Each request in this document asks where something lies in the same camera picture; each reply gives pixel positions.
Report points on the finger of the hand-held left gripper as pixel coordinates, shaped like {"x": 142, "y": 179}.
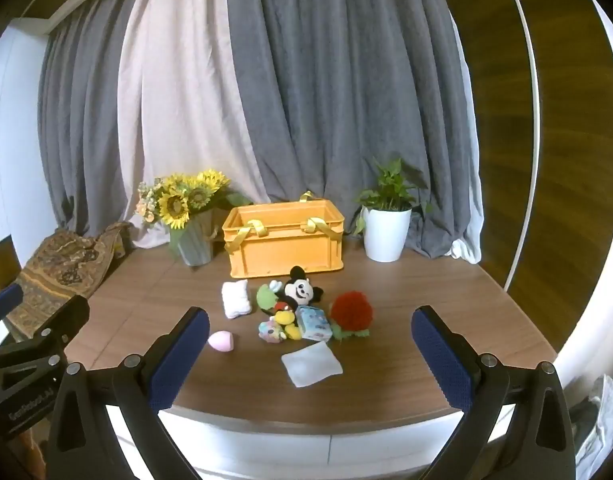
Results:
{"x": 4, "y": 300}
{"x": 64, "y": 317}

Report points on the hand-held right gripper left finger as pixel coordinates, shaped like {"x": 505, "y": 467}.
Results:
{"x": 181, "y": 355}

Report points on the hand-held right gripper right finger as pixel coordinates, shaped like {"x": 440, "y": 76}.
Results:
{"x": 446, "y": 360}

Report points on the white towel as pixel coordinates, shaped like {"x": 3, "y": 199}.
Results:
{"x": 236, "y": 300}

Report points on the light blue tissue pack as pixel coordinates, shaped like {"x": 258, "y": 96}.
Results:
{"x": 314, "y": 324}

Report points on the orange plastic crate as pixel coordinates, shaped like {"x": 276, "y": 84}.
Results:
{"x": 286, "y": 255}

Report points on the pink egg-shaped sponge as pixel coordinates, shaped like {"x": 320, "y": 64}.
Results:
{"x": 222, "y": 341}

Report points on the patterned brown cushion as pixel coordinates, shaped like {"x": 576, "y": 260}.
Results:
{"x": 61, "y": 270}

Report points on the small pastel plush toy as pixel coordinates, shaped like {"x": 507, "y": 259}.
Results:
{"x": 270, "y": 332}

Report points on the green plush toy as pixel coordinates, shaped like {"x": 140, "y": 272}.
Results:
{"x": 266, "y": 297}

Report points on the red pompom flower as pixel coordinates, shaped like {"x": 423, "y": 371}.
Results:
{"x": 351, "y": 310}

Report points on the grey ribbed vase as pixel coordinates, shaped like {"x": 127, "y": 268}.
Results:
{"x": 194, "y": 245}

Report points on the white square cloth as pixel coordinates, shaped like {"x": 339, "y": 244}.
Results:
{"x": 311, "y": 365}

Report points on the white plant pot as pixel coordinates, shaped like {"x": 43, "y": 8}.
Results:
{"x": 386, "y": 237}

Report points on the black-eared mouse plush toy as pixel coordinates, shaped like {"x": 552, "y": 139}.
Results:
{"x": 301, "y": 290}

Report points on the white sheer curtain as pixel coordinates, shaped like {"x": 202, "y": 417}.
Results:
{"x": 467, "y": 210}

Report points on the sunflower bouquet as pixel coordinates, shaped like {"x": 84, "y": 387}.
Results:
{"x": 179, "y": 202}

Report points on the crumpled white cloth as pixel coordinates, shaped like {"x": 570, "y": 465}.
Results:
{"x": 603, "y": 410}

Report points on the green potted plant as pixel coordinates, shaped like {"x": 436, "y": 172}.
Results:
{"x": 391, "y": 185}

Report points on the grey curtain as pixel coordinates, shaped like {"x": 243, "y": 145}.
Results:
{"x": 346, "y": 85}
{"x": 81, "y": 125}

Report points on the pale pink curtain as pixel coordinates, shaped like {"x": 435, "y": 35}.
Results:
{"x": 186, "y": 85}

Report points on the white curved pole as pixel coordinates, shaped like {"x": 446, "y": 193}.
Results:
{"x": 535, "y": 110}

